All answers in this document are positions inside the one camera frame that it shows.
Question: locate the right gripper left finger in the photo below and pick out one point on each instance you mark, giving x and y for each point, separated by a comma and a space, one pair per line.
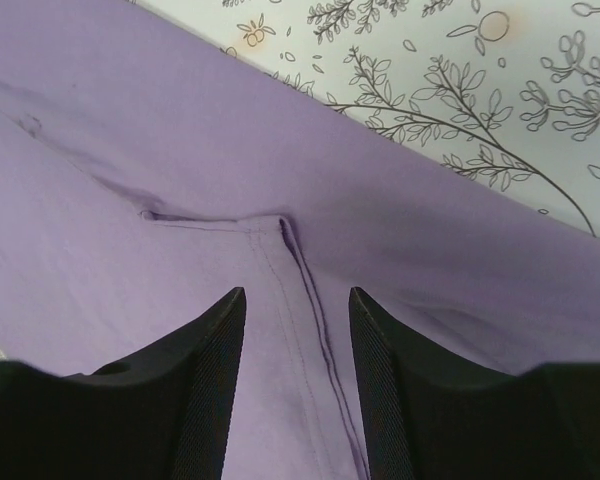
162, 412

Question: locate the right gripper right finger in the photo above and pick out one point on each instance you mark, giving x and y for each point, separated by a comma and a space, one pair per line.
429, 413

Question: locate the purple t shirt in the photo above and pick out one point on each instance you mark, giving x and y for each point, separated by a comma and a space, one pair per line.
143, 173

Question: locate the floral patterned table mat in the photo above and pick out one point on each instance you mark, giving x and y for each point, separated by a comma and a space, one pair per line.
503, 93

